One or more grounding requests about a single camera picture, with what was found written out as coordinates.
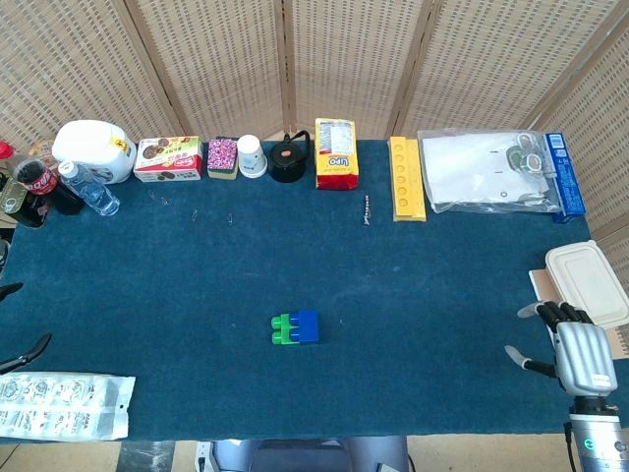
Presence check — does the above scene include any tape roll in bag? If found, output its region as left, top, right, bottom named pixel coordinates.
left=505, top=146, right=530, bottom=171
left=522, top=151, right=547, bottom=176

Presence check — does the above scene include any clear water bottle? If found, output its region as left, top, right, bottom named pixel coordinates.
left=57, top=160, right=121, bottom=217

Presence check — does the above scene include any cola bottle red label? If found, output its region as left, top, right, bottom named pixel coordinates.
left=13, top=156, right=86, bottom=217

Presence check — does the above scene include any green toy block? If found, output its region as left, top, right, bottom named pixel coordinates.
left=270, top=314, right=298, bottom=346

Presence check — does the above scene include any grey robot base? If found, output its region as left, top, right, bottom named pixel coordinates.
left=195, top=436, right=410, bottom=472

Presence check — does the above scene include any blue table cloth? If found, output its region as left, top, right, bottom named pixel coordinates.
left=0, top=139, right=593, bottom=443

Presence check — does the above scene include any white printed plastic package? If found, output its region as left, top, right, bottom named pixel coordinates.
left=0, top=371, right=137, bottom=443

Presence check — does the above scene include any blue cardboard box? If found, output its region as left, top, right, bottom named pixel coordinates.
left=543, top=131, right=589, bottom=225

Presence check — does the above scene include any white paper cup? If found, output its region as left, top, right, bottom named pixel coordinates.
left=237, top=134, right=269, bottom=180

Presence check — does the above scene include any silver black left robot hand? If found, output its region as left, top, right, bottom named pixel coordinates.
left=0, top=282, right=53, bottom=376

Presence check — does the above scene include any cookie box white red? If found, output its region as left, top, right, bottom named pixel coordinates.
left=133, top=136, right=204, bottom=184

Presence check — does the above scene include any pink patterned yellow sponge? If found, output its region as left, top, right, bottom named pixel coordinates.
left=205, top=137, right=241, bottom=180

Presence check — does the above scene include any woven folding screen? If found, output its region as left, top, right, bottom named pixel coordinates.
left=0, top=0, right=629, bottom=276

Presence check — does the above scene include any yellow red Lipo snack pack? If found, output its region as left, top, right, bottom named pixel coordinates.
left=314, top=117, right=361, bottom=192

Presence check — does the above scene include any black lid with loop handle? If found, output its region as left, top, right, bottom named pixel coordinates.
left=267, top=129, right=313, bottom=185

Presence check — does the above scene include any dark sauce bottle red cap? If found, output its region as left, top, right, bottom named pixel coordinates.
left=0, top=141, right=49, bottom=230

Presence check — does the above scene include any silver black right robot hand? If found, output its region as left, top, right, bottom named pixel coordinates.
left=504, top=300, right=619, bottom=396

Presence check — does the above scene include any beige lunch box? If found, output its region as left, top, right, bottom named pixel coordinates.
left=544, top=239, right=629, bottom=331

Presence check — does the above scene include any clear plastic bag white paper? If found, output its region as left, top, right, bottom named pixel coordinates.
left=417, top=128, right=562, bottom=215

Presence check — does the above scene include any white plastic jug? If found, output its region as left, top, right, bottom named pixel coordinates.
left=51, top=119, right=139, bottom=186

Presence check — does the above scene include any blue toy block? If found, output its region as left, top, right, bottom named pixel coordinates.
left=288, top=309, right=320, bottom=346

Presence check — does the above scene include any yellow board with round holes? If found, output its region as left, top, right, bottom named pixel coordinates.
left=387, top=135, right=429, bottom=223

